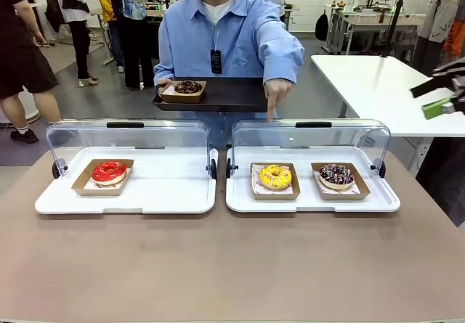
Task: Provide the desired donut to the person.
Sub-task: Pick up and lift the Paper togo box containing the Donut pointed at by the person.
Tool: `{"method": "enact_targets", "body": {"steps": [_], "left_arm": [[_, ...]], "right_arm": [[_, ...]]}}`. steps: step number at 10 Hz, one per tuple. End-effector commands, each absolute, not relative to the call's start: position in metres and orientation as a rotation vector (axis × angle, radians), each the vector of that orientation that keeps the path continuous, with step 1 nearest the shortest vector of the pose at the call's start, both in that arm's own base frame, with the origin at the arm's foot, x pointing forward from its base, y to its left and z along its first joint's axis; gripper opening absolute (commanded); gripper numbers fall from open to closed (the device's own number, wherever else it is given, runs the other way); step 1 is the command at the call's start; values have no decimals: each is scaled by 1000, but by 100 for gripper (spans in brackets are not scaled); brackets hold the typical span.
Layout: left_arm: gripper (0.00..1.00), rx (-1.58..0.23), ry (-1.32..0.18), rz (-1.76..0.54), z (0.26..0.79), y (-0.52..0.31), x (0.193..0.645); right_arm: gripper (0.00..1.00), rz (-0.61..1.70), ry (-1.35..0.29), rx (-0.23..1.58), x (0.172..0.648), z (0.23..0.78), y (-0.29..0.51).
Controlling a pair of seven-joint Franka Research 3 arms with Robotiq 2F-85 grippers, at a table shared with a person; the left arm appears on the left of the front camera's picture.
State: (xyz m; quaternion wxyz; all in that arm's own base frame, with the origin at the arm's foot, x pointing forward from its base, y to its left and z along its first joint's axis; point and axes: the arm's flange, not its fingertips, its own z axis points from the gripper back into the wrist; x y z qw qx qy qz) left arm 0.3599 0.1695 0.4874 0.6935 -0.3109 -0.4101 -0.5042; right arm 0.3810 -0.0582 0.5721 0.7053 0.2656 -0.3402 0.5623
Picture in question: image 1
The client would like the white display tray base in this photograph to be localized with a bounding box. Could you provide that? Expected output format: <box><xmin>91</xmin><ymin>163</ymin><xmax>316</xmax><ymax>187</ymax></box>
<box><xmin>225</xmin><ymin>147</ymin><xmax>401</xmax><ymax>214</ymax></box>
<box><xmin>35</xmin><ymin>147</ymin><xmax>219</xmax><ymax>215</ymax></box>

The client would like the yellow sprinkled donut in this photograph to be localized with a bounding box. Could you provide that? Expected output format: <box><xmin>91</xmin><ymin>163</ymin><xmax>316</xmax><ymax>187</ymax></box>
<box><xmin>258</xmin><ymin>164</ymin><xmax>293</xmax><ymax>190</ymax></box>

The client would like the large white table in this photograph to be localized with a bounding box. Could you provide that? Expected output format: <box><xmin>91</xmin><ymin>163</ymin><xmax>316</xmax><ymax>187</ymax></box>
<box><xmin>310</xmin><ymin>54</ymin><xmax>465</xmax><ymax>138</ymax></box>

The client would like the person's right forearm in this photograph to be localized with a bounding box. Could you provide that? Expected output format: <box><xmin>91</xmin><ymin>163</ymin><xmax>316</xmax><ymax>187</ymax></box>
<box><xmin>153</xmin><ymin>60</ymin><xmax>176</xmax><ymax>84</ymax></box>

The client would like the black tripod pole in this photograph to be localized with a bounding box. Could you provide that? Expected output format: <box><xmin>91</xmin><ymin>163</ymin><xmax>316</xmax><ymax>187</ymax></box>
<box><xmin>381</xmin><ymin>0</ymin><xmax>413</xmax><ymax>59</ymax></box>

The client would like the black backpack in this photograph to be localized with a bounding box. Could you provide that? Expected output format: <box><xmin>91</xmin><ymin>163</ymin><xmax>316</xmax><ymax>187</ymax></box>
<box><xmin>315</xmin><ymin>10</ymin><xmax>330</xmax><ymax>42</ymax></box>

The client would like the white workbench desk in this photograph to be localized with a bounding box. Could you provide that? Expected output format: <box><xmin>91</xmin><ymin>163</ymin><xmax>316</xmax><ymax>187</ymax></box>
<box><xmin>323</xmin><ymin>3</ymin><xmax>426</xmax><ymax>56</ymax></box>

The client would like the person in black dress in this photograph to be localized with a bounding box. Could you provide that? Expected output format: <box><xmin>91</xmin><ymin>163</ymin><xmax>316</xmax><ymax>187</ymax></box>
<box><xmin>0</xmin><ymin>0</ymin><xmax>61</xmax><ymax>145</ymax></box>

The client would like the person's right hand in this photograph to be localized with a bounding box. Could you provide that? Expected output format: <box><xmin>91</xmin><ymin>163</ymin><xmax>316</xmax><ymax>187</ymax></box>
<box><xmin>154</xmin><ymin>78</ymin><xmax>174</xmax><ymax>94</ymax></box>

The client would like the light wooden desk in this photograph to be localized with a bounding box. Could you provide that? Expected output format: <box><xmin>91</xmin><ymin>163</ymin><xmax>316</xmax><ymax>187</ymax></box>
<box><xmin>27</xmin><ymin>1</ymin><xmax>52</xmax><ymax>48</ymax></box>

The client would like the black fabric cover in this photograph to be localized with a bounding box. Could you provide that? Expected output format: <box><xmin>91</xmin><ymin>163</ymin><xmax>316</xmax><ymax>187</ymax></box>
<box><xmin>415</xmin><ymin>136</ymin><xmax>465</xmax><ymax>226</ymax></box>

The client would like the white air purifier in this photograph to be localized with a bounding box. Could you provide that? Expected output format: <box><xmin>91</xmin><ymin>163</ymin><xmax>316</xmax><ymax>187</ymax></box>
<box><xmin>17</xmin><ymin>86</ymin><xmax>41</xmax><ymax>124</ymax></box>

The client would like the person in black vest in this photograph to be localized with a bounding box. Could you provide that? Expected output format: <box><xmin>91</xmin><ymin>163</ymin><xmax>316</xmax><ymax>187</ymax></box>
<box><xmin>46</xmin><ymin>0</ymin><xmax>100</xmax><ymax>88</ymax></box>

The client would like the person's left hand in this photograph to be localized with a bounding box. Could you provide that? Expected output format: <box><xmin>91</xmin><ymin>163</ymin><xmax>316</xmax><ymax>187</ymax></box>
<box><xmin>263</xmin><ymin>80</ymin><xmax>295</xmax><ymax>123</ymax></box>

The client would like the brown cardboard donut tray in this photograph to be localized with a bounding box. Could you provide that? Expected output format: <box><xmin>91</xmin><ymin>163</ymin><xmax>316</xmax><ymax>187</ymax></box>
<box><xmin>250</xmin><ymin>162</ymin><xmax>301</xmax><ymax>202</ymax></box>
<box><xmin>311</xmin><ymin>162</ymin><xmax>371</xmax><ymax>201</ymax></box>
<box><xmin>159</xmin><ymin>80</ymin><xmax>207</xmax><ymax>104</ymax></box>
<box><xmin>71</xmin><ymin>158</ymin><xmax>134</xmax><ymax>197</ymax></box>

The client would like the red glazed donut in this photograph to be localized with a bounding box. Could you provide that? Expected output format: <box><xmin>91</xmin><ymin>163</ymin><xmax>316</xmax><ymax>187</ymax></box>
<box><xmin>91</xmin><ymin>160</ymin><xmax>128</xmax><ymax>188</ymax></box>

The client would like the clear hinged display lid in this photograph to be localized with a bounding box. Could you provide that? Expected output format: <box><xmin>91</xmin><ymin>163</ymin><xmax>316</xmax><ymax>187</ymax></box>
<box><xmin>227</xmin><ymin>118</ymin><xmax>392</xmax><ymax>179</ymax></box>
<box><xmin>46</xmin><ymin>118</ymin><xmax>218</xmax><ymax>181</ymax></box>

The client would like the person's left forearm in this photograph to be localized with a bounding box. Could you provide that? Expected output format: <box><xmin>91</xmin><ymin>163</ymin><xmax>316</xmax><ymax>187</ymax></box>
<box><xmin>254</xmin><ymin>28</ymin><xmax>305</xmax><ymax>86</ymax></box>

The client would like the person in blue patterned shirt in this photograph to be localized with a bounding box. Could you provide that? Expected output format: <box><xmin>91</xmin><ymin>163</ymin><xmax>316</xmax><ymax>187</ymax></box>
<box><xmin>118</xmin><ymin>0</ymin><xmax>161</xmax><ymax>91</ymax></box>

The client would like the person in yellow jacket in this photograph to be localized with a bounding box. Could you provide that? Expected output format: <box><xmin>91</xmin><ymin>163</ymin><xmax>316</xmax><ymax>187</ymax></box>
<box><xmin>90</xmin><ymin>0</ymin><xmax>126</xmax><ymax>73</ymax></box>

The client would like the black serving tray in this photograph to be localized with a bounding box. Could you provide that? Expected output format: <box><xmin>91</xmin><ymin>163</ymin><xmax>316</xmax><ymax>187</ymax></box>
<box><xmin>151</xmin><ymin>77</ymin><xmax>272</xmax><ymax>113</ymax></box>

